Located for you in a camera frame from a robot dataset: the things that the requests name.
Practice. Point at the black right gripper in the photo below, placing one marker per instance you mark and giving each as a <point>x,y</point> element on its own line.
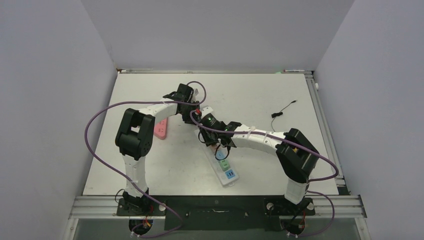
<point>210,141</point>

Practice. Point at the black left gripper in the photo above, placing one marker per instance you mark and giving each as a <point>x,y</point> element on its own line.
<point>188,120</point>

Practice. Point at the tan cube plug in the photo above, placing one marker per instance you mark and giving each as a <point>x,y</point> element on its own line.
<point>214,147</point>

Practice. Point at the pink triangular socket base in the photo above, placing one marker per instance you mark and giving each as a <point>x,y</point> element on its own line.
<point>160,129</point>

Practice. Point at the white long power strip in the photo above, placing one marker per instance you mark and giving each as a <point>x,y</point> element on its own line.
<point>226,179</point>

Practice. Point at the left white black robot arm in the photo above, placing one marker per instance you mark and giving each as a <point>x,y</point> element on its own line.
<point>134,139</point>

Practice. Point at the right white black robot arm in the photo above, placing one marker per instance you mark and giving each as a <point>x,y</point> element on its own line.
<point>297,163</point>

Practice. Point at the blue cube plug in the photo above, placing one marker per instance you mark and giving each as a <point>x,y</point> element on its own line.
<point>220,155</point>

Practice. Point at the green cube plug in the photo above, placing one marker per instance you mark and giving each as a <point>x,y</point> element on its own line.
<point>224,165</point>

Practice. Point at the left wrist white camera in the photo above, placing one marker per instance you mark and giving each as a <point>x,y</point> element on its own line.
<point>194,94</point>

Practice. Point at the wrist white camera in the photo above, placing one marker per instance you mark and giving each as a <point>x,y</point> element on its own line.
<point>207,113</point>
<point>194,94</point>

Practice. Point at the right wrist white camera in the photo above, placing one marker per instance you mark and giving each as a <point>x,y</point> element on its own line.
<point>207,113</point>

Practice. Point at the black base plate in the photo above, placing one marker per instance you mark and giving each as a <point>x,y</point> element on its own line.
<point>224,213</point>

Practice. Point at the aluminium frame rail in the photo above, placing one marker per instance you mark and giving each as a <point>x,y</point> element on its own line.
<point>331,207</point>

